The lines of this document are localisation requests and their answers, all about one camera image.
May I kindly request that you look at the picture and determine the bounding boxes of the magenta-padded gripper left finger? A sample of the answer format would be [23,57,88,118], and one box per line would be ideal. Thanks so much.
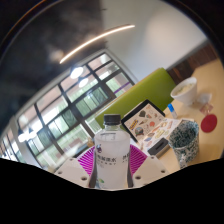
[54,145,98,189]

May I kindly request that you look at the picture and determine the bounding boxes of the speckled green ceramic cup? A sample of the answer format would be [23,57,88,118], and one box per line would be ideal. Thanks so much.
[168,120,200,169]

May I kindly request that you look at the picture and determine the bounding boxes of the flat round red coaster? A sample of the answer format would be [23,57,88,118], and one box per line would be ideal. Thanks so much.
[200,113,218,133]

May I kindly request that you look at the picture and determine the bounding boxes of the colourful sticker sheet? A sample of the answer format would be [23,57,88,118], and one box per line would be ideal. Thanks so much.
[138,117,194,151]

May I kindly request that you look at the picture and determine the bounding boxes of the white ceramic bowl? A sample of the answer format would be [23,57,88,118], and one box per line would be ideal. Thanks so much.
[170,77,198,107]

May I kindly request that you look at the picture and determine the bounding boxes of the small blue-capped white tube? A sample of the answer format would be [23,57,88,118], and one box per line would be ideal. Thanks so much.
[167,103,179,119]

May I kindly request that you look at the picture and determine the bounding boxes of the long linear ceiling light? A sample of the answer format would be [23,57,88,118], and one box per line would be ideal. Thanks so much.
[59,24,136,65]

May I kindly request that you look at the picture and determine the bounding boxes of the black pendant ceiling lamps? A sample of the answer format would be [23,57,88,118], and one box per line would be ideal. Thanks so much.
[16,65,91,144]

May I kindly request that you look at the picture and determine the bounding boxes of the green upholstered bench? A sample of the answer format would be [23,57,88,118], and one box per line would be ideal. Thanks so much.
[94,67,177,129]

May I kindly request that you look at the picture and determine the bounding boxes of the small white receipt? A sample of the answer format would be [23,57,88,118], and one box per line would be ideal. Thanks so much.
[196,93,214,105]

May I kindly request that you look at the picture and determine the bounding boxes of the black-framed window wall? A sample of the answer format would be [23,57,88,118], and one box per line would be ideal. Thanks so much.
[0,52,135,168]

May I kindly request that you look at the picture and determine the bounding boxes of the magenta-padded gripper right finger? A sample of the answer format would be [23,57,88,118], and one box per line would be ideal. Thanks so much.
[126,144,170,189]

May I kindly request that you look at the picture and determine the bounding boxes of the clear plastic water bottle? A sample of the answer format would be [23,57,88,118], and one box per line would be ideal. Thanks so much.
[94,113,131,190]

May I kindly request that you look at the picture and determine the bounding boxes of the black-framed sticker tablet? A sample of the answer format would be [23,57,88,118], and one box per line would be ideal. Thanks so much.
[120,99,166,143]

